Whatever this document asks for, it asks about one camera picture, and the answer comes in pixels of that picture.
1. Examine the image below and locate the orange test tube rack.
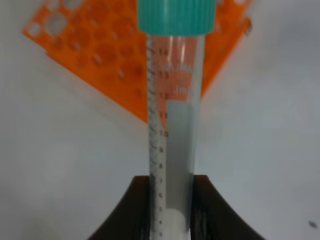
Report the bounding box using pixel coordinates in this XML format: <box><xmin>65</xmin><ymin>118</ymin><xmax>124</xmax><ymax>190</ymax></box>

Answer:
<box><xmin>23</xmin><ymin>0</ymin><xmax>253</xmax><ymax>122</ymax></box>

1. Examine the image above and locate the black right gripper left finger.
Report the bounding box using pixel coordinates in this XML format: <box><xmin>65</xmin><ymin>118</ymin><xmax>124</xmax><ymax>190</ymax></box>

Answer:
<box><xmin>90</xmin><ymin>176</ymin><xmax>151</xmax><ymax>240</ymax></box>

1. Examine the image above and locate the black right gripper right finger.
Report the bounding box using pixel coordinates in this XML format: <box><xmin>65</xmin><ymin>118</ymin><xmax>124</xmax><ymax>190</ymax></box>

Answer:
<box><xmin>190</xmin><ymin>175</ymin><xmax>264</xmax><ymax>240</ymax></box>

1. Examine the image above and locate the clear tube with teal cap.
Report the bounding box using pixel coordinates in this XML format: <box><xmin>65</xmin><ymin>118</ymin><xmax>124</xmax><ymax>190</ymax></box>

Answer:
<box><xmin>137</xmin><ymin>0</ymin><xmax>216</xmax><ymax>240</ymax></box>

